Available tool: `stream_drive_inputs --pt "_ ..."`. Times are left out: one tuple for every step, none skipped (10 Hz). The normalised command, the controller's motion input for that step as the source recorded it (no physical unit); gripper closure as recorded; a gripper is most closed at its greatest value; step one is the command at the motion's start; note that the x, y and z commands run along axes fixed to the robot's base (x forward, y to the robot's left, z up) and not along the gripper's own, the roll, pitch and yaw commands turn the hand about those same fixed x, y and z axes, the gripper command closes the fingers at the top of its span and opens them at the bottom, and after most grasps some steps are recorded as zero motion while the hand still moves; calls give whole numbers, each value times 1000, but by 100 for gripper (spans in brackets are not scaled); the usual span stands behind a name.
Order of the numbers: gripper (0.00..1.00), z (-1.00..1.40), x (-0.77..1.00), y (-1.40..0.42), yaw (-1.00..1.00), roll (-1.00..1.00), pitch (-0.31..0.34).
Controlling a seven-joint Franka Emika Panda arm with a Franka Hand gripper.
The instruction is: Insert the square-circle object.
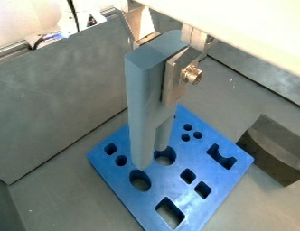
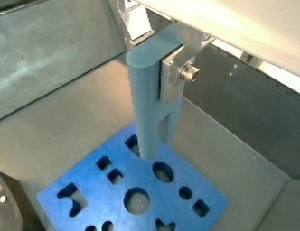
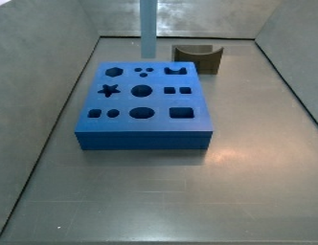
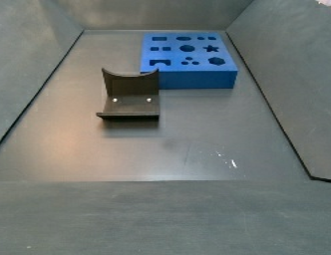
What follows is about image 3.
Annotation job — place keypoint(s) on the blue shape-sorting block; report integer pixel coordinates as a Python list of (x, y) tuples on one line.
[(144, 105)]

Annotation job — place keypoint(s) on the light blue vertical post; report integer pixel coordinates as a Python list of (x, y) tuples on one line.
[(148, 15)]

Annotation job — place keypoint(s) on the dark curved holder block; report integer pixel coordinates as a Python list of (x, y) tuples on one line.
[(203, 55)]

